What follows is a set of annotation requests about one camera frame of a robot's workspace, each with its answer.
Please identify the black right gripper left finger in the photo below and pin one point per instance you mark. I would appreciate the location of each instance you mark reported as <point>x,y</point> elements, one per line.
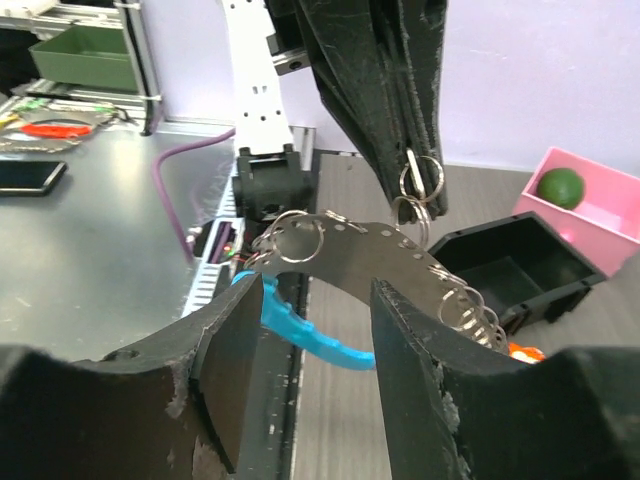
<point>170,406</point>

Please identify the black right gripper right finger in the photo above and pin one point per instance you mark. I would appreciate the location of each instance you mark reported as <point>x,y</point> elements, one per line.
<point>454,409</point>

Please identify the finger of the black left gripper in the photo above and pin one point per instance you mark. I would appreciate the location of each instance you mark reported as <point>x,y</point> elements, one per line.
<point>414,31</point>
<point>349,58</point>

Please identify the metal key organizer blue handle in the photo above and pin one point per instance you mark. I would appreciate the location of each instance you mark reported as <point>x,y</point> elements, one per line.
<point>349,255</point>

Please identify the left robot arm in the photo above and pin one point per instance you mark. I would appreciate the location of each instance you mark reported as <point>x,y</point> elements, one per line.
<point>270,179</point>

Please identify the orange razor box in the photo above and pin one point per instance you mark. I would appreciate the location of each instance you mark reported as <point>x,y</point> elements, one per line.
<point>526,354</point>

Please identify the black plastic bin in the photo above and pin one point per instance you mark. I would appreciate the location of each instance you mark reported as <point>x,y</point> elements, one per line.
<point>525,271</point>

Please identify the green avocado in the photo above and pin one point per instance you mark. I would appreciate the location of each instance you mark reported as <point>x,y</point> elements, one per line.
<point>562,187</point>

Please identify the pink drawer box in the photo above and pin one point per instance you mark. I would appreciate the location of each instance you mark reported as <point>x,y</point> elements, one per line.
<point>604,227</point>

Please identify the green storage bin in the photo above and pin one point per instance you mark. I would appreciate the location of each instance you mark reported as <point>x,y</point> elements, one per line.
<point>86,56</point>

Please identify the black smartphone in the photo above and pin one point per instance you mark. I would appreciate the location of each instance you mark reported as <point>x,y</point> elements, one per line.
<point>29,178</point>

